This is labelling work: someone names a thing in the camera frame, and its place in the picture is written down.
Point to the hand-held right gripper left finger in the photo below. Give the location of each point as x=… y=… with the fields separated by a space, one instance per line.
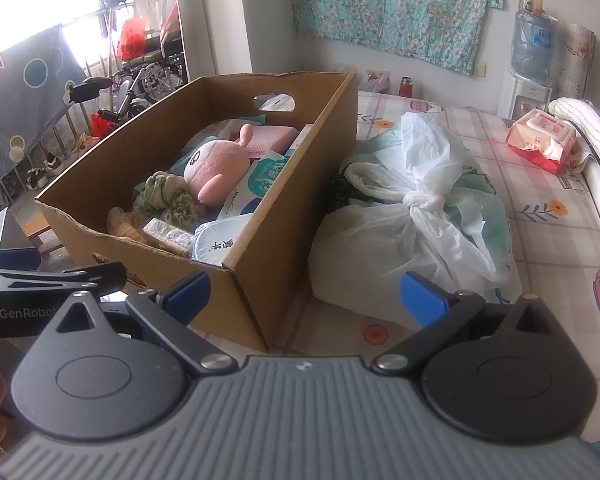
x=187 y=291

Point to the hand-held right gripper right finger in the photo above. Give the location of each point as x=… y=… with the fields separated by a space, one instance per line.
x=420 y=295

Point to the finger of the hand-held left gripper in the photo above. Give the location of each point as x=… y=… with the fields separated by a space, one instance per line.
x=10 y=258
x=95 y=277

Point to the cardboard box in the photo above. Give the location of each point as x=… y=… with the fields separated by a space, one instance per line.
x=290 y=220

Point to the pink plush toy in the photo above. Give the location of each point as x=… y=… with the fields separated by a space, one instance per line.
x=215 y=165

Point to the pink waffle cloth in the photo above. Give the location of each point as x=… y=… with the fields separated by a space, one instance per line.
x=272 y=140

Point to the grey box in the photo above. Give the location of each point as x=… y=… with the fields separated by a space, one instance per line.
x=2 y=230

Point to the orange white cloth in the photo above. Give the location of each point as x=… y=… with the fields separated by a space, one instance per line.
x=122 y=225

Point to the clear wrapped packet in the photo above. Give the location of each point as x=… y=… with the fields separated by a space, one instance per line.
x=167 y=235

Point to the white knotted plastic bag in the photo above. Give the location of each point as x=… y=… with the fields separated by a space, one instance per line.
x=410 y=230

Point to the white black shoe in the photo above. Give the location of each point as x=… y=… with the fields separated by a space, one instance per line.
x=36 y=177
x=54 y=162

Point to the green crumpled cloth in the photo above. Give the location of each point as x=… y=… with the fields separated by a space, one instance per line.
x=167 y=197

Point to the checked printed bed sheet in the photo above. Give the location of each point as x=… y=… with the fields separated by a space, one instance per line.
x=540 y=240

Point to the white teal wipes pack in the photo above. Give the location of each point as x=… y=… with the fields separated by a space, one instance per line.
x=262 y=180

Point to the small red bag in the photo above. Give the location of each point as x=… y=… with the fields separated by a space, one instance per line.
x=100 y=124

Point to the grey cloth with circles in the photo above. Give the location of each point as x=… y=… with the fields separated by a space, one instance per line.
x=30 y=95

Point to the black wheeled stroller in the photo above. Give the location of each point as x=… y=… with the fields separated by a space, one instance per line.
x=87 y=89

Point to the white carton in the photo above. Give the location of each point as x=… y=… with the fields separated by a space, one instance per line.
x=302 y=135

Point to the red thermos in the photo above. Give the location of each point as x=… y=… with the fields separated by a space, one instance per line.
x=405 y=89

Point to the pink wet wipes pack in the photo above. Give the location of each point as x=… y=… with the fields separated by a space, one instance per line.
x=545 y=127

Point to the small plastic bag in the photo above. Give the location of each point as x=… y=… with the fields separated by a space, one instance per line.
x=372 y=85

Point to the white water dispenser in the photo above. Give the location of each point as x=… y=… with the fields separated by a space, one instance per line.
x=522 y=97

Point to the red plastic bag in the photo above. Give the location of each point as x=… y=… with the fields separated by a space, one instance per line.
x=170 y=22
x=131 y=40

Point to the white checked quilt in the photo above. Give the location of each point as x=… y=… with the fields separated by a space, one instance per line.
x=590 y=125

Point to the white hanging cloth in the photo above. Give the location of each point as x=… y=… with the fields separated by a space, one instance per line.
x=147 y=7

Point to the rolled patterned mat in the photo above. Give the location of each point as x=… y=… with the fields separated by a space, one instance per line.
x=577 y=60

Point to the small beige bottle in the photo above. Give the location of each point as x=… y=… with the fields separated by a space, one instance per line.
x=536 y=2

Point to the white wall socket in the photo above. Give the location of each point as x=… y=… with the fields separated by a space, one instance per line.
x=480 y=70

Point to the teal floral wall cloth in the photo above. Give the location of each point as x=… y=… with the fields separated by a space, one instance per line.
x=390 y=5

